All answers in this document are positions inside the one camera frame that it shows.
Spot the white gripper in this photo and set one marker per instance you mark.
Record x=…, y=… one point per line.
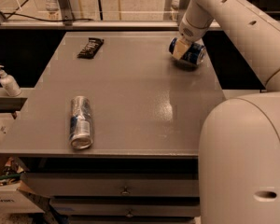
x=189, y=32

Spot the blue pepsi can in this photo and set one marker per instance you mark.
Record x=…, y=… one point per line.
x=194, y=55

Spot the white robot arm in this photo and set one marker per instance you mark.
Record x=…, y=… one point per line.
x=239, y=149

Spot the silver energy drink can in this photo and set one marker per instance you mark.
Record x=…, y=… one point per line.
x=81, y=130

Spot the black snack bar wrapper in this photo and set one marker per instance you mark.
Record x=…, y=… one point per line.
x=92, y=47

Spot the grey drawer cabinet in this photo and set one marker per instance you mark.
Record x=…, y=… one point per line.
x=147, y=112

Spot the top drawer metal knob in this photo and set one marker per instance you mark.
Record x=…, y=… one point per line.
x=125, y=191

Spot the drawer metal knob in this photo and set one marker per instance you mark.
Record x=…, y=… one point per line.
x=129, y=214
x=125, y=191

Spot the white pump dispenser bottle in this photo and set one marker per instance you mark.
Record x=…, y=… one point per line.
x=9, y=83

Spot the white cardboard box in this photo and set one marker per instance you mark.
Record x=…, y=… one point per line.
x=12, y=201

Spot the metal railing frame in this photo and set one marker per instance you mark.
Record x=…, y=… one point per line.
x=92, y=14

